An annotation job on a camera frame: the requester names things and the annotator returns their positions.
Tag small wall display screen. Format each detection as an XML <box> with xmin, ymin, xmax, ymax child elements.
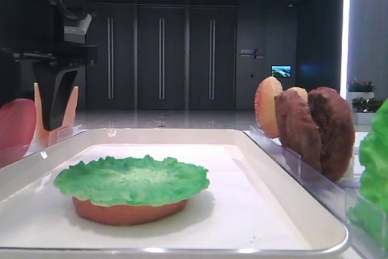
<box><xmin>271</xmin><ymin>66</ymin><xmax>292</xmax><ymax>78</ymax></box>

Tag clear long right divider strip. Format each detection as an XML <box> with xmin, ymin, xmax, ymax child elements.
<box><xmin>246</xmin><ymin>126</ymin><xmax>387</xmax><ymax>258</ymax></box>

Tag clear long left divider strip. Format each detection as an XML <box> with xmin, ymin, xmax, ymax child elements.
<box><xmin>1</xmin><ymin>124</ymin><xmax>84</xmax><ymax>168</ymax></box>

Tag bread bun slice far inner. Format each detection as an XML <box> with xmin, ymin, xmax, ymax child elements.
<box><xmin>255</xmin><ymin>76</ymin><xmax>283</xmax><ymax>138</ymax></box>

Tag bread bun slice under lettuce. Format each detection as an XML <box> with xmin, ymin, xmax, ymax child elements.
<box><xmin>72</xmin><ymin>197</ymin><xmax>188</xmax><ymax>226</ymax></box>

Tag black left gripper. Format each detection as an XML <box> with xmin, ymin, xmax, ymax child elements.
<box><xmin>1</xmin><ymin>43</ymin><xmax>97</xmax><ymax>131</ymax></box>

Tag bread bun slice far outer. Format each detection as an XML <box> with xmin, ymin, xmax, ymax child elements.
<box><xmin>286</xmin><ymin>87</ymin><xmax>308</xmax><ymax>103</ymax></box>

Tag brown meat patty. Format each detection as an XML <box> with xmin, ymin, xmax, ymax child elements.
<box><xmin>308</xmin><ymin>87</ymin><xmax>355</xmax><ymax>181</ymax></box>
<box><xmin>274</xmin><ymin>89</ymin><xmax>322</xmax><ymax>172</ymax></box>

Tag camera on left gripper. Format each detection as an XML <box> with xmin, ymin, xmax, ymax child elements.
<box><xmin>50</xmin><ymin>0</ymin><xmax>95</xmax><ymax>44</ymax></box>

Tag orange cheese slice inner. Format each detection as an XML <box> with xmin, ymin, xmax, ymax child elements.
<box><xmin>56</xmin><ymin>86</ymin><xmax>79</xmax><ymax>132</ymax></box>

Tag orange cheese slice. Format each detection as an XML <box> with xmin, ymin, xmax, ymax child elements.
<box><xmin>56</xmin><ymin>86</ymin><xmax>79</xmax><ymax>132</ymax></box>
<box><xmin>34</xmin><ymin>82</ymin><xmax>49</xmax><ymax>147</ymax></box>

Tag brown meat patty inner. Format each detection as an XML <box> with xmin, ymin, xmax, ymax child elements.
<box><xmin>274</xmin><ymin>89</ymin><xmax>322</xmax><ymax>172</ymax></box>

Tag brown meat patty outer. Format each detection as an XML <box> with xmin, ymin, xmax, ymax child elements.
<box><xmin>308</xmin><ymin>87</ymin><xmax>355</xmax><ymax>181</ymax></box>

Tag red tomato slice outer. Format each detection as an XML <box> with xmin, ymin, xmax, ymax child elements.
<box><xmin>1</xmin><ymin>99</ymin><xmax>36</xmax><ymax>150</ymax></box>

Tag clear long divider strip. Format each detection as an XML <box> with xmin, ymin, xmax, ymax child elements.
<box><xmin>1</xmin><ymin>124</ymin><xmax>84</xmax><ymax>168</ymax></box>
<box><xmin>246</xmin><ymin>126</ymin><xmax>387</xmax><ymax>258</ymax></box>

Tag green lettuce leaf on tray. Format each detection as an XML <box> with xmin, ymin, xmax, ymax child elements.
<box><xmin>53</xmin><ymin>155</ymin><xmax>210</xmax><ymax>207</ymax></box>

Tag potted flower plants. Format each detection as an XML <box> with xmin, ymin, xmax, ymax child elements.
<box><xmin>346</xmin><ymin>79</ymin><xmax>383</xmax><ymax>125</ymax></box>

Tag white rectangular metal tray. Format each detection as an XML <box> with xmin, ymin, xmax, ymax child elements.
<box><xmin>1</xmin><ymin>129</ymin><xmax>349</xmax><ymax>258</ymax></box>

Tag orange cheese slice outer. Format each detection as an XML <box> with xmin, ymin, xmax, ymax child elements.
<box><xmin>34</xmin><ymin>82</ymin><xmax>49</xmax><ymax>147</ymax></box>

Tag green lettuce leaf in holder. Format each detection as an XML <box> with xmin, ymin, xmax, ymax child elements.
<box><xmin>348</xmin><ymin>101</ymin><xmax>387</xmax><ymax>247</ymax></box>

